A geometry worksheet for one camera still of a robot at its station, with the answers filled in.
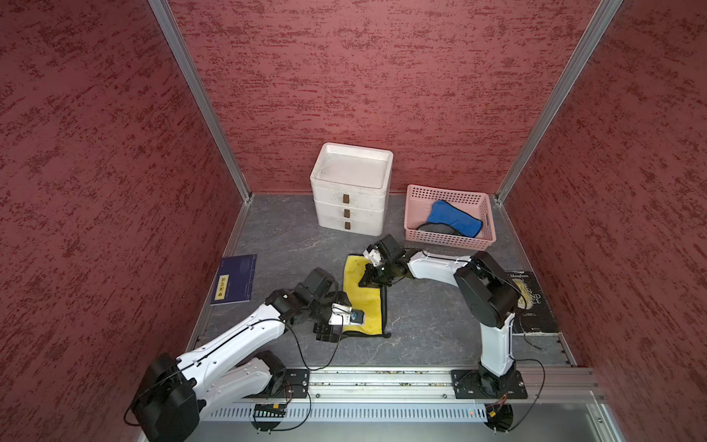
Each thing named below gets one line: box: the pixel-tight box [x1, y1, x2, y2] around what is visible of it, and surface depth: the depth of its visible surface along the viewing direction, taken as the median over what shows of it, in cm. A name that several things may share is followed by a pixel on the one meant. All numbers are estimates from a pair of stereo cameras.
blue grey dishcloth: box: [417, 199, 484, 239], surface depth 113 cm
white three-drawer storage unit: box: [310, 141, 395, 237], surface depth 99 cm
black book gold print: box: [507, 269, 560, 335], surface depth 88 cm
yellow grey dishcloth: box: [342, 254, 392, 339], surface depth 90 cm
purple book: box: [209, 254, 257, 306], surface depth 95 cm
